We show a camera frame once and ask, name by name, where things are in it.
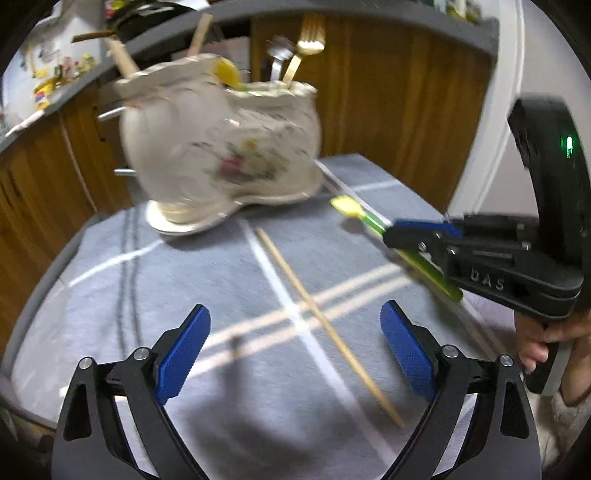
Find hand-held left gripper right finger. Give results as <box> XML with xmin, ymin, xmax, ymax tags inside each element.
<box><xmin>380</xmin><ymin>300</ymin><xmax>541</xmax><ymax>480</ymax></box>

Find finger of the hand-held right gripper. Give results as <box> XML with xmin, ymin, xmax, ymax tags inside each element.
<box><xmin>394</xmin><ymin>215</ymin><xmax>539</xmax><ymax>241</ymax></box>
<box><xmin>383</xmin><ymin>227</ymin><xmax>532</xmax><ymax>278</ymax></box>

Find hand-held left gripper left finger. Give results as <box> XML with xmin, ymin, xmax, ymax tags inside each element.
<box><xmin>51</xmin><ymin>304</ymin><xmax>212</xmax><ymax>480</ymax></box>

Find green yellow tulip spoon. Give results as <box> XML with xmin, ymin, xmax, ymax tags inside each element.
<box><xmin>215</xmin><ymin>60</ymin><xmax>251</xmax><ymax>91</ymax></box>
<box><xmin>330</xmin><ymin>195</ymin><xmax>464</xmax><ymax>302</ymax></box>

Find wooden chopstick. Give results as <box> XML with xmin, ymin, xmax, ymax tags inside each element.
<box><xmin>107</xmin><ymin>39</ymin><xmax>140</xmax><ymax>77</ymax></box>
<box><xmin>255</xmin><ymin>227</ymin><xmax>406</xmax><ymax>428</ymax></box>
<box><xmin>190</xmin><ymin>13</ymin><xmax>214</xmax><ymax>57</ymax></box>

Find cream floral ceramic utensil holder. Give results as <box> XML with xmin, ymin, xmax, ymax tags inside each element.
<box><xmin>113</xmin><ymin>53</ymin><xmax>324</xmax><ymax>223</ymax></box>

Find gold fork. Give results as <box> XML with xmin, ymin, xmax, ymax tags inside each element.
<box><xmin>281</xmin><ymin>16</ymin><xmax>327</xmax><ymax>88</ymax></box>

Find person's right forearm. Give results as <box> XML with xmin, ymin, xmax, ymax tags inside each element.
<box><xmin>538</xmin><ymin>392</ymin><xmax>591</xmax><ymax>476</ymax></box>

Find person's right hand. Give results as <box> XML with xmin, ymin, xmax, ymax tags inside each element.
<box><xmin>516</xmin><ymin>305</ymin><xmax>591</xmax><ymax>407</ymax></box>

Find grey striped tablecloth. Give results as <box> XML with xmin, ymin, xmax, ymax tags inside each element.
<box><xmin>9</xmin><ymin>154</ymin><xmax>555</xmax><ymax>480</ymax></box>

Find cream ceramic plate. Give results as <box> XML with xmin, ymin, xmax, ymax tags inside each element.
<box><xmin>145</xmin><ymin>161</ymin><xmax>325</xmax><ymax>237</ymax></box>

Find wooden kitchen cabinet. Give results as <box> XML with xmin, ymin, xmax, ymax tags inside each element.
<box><xmin>0</xmin><ymin>83</ymin><xmax>134</xmax><ymax>352</ymax></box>
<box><xmin>252</xmin><ymin>14</ymin><xmax>492</xmax><ymax>214</ymax></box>

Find silver flower-shaped spoon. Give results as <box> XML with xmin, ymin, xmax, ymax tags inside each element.
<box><xmin>265</xmin><ymin>34</ymin><xmax>296</xmax><ymax>85</ymax></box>

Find yellow red packet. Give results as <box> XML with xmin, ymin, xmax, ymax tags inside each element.
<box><xmin>33</xmin><ymin>78</ymin><xmax>59</xmax><ymax>110</ymax></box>

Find black oven with silver handles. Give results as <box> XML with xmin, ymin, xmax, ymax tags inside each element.
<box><xmin>95</xmin><ymin>69</ymin><xmax>139</xmax><ymax>178</ymax></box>

